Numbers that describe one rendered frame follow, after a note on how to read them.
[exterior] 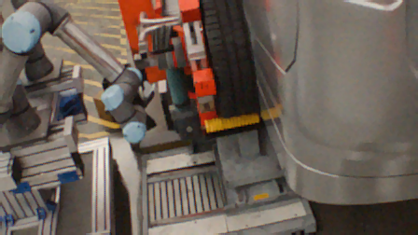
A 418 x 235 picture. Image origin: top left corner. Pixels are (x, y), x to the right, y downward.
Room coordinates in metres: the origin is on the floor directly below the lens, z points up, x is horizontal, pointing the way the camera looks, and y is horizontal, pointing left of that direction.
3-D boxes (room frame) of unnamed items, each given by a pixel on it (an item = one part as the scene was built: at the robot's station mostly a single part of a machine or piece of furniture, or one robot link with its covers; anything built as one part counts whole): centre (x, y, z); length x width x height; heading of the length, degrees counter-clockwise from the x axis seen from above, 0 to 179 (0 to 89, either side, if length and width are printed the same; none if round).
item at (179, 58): (1.87, 0.08, 0.85); 0.21 x 0.14 x 0.14; 91
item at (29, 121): (1.55, 0.75, 0.87); 0.15 x 0.15 x 0.10
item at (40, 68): (2.05, 0.79, 0.87); 0.15 x 0.15 x 0.10
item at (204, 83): (1.55, 0.00, 0.85); 0.09 x 0.08 x 0.07; 1
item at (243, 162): (1.87, -0.17, 0.32); 0.40 x 0.30 x 0.28; 1
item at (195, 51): (1.87, 0.00, 0.85); 0.54 x 0.07 x 0.54; 1
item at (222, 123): (1.75, -0.10, 0.51); 0.29 x 0.06 x 0.06; 91
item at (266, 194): (1.81, -0.17, 0.13); 0.50 x 0.36 x 0.10; 1
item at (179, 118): (2.12, -0.02, 0.26); 0.42 x 0.18 x 0.35; 91
